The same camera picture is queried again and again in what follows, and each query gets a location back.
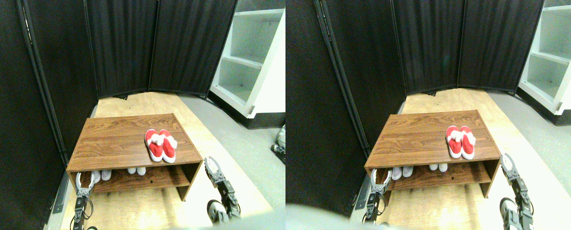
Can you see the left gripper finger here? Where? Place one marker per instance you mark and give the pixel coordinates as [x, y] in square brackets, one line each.
[79, 182]
[91, 182]
[374, 178]
[387, 178]

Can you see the red shoe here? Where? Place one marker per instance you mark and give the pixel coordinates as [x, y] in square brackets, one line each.
[168, 146]
[454, 143]
[468, 143]
[154, 146]

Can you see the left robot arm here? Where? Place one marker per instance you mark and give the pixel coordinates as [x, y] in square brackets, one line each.
[79, 218]
[372, 213]

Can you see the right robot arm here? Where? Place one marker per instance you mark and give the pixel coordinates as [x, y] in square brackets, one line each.
[221, 211]
[513, 211]

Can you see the brown shoe rack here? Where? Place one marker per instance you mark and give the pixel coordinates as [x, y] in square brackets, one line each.
[113, 141]
[412, 139]

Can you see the black curtain stand pole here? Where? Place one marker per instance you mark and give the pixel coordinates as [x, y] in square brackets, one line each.
[340, 79]
[43, 81]

